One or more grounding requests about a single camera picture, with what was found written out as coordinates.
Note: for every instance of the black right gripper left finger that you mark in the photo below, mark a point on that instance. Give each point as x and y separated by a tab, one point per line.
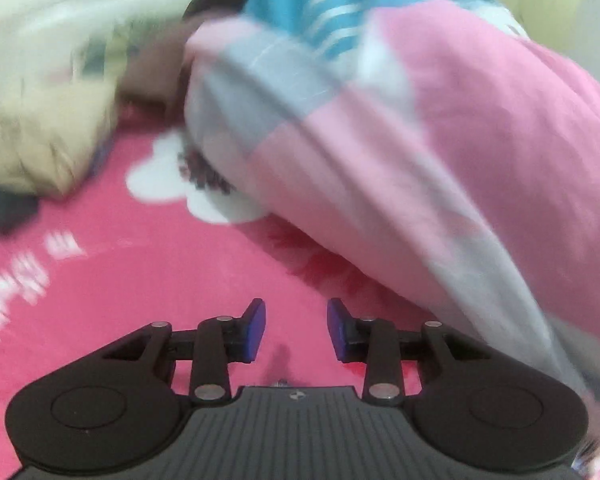
127	401

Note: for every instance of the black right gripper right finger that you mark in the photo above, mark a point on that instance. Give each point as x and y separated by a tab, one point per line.
470	402

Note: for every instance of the pink floral bed blanket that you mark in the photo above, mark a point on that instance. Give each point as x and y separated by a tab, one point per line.
140	243

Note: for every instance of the dark grey garment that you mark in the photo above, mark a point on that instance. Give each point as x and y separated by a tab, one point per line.
16	210

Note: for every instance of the pink grey patchwork quilt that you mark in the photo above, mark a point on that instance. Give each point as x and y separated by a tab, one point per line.
460	168

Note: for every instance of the beige crumpled garment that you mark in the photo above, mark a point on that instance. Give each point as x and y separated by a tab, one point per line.
50	139

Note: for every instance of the brown mauve garment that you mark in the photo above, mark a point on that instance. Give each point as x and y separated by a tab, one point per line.
154	80

